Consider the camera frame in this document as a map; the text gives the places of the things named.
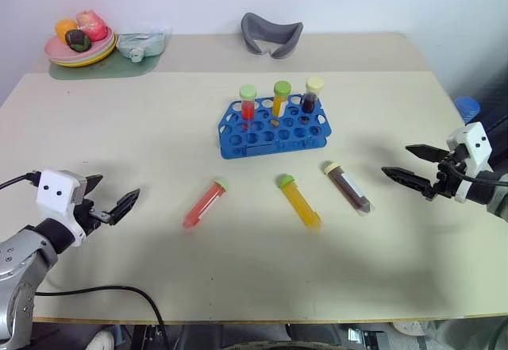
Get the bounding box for brown and green toy food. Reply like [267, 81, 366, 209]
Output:
[64, 29, 92, 53]

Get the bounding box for yellow liquid tube green cap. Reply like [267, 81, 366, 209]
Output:
[271, 80, 292, 118]
[277, 173, 323, 232]

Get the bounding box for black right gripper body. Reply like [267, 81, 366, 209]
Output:
[422, 145, 471, 202]

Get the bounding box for white round object under table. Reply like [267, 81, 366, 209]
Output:
[391, 319, 429, 338]

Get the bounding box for pink toy food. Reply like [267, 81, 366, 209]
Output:
[75, 10, 110, 43]

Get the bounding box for orange toy food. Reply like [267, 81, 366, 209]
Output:
[54, 18, 79, 40]

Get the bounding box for pale green plastic bag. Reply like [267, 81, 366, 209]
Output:
[114, 31, 168, 63]

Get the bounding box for pink plate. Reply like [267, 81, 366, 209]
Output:
[44, 30, 117, 59]

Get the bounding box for red liquid tube green cap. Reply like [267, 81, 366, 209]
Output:
[238, 83, 259, 123]
[182, 178, 230, 230]

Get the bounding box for long black looping cable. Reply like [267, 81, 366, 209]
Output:
[33, 284, 173, 350]

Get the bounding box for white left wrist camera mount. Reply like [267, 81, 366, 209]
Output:
[34, 169, 88, 248]

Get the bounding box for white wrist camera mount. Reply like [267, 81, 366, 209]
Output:
[445, 121, 494, 203]
[34, 169, 88, 248]

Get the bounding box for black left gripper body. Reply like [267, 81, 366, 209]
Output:
[73, 198, 112, 240]

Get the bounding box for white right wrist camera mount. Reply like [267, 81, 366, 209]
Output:
[445, 121, 494, 203]

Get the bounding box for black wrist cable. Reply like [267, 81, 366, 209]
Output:
[0, 171, 41, 191]
[448, 162, 508, 187]

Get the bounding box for dark liquid tube cream cap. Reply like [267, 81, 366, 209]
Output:
[301, 76, 325, 115]

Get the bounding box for metal bracket under table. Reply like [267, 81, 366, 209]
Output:
[344, 325, 391, 350]

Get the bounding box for brown liquid tube cream cap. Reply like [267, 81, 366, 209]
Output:
[323, 160, 376, 213]

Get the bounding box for pale green plate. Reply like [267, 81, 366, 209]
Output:
[48, 54, 106, 69]

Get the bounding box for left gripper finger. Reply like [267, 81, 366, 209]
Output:
[84, 174, 105, 201]
[106, 188, 141, 227]

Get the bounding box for blue ribbed cap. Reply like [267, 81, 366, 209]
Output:
[452, 96, 482, 125]

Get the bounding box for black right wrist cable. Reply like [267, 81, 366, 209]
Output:
[448, 162, 508, 187]

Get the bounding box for white shoe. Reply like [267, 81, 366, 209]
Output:
[86, 329, 117, 350]

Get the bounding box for blue test tube rack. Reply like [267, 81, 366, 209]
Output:
[217, 95, 333, 161]

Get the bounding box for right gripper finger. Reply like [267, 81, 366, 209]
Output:
[381, 166, 433, 198]
[405, 144, 452, 164]

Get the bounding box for yellow plate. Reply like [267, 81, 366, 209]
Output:
[55, 34, 119, 67]

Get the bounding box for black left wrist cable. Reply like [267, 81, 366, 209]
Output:
[0, 171, 41, 191]

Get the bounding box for green table mat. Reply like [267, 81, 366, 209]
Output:
[48, 50, 164, 82]

